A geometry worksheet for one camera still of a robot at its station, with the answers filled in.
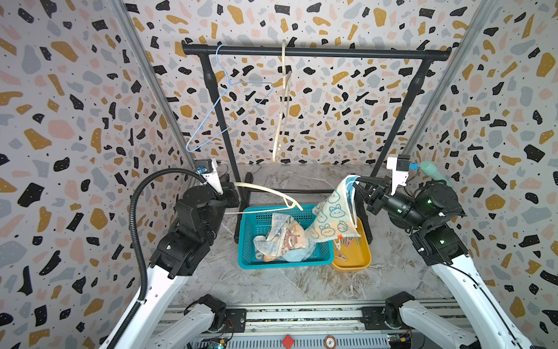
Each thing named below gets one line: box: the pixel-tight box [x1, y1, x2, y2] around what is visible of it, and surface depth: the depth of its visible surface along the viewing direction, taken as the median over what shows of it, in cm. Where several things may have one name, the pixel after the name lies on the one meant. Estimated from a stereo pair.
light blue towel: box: [281, 242, 317, 263], surface depth 83 cm
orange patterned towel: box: [264, 218, 309, 262], surface depth 87 cm
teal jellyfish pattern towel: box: [304, 174, 362, 243], surface depth 67 cm
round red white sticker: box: [324, 335, 337, 349], surface depth 72 cm
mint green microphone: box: [419, 160, 455, 188], surface depth 76 cm
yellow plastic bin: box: [332, 216, 372, 272], surface depth 90 cm
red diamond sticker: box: [281, 334, 295, 349], surface depth 71 cm
